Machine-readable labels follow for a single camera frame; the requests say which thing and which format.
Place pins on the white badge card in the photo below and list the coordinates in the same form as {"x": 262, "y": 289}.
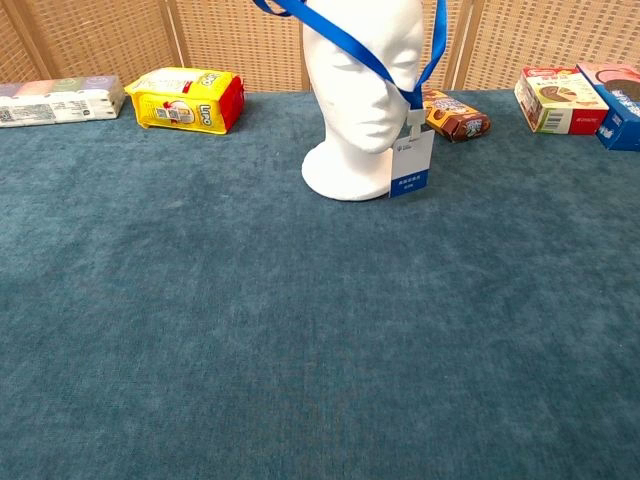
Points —
{"x": 412, "y": 160}

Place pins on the white foam mannequin head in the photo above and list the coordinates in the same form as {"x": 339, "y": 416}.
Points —
{"x": 350, "y": 125}

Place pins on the brown chocolate cookie box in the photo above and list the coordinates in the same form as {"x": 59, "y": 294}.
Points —
{"x": 460, "y": 122}

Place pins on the teal table cloth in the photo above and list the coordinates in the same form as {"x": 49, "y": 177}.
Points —
{"x": 125, "y": 275}

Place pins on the yellow Lipo biscuit bag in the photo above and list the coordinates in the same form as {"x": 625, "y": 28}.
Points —
{"x": 175, "y": 105}

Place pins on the woven bamboo folding screen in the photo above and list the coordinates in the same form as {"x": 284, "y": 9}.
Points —
{"x": 240, "y": 40}

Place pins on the white red cardboard box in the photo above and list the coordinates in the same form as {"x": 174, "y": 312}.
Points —
{"x": 560, "y": 105}

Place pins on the pastel tissue multipack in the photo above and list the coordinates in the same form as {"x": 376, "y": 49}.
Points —
{"x": 60, "y": 107}

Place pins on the pink blue Oreo box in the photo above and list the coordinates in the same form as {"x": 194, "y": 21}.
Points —
{"x": 620, "y": 125}

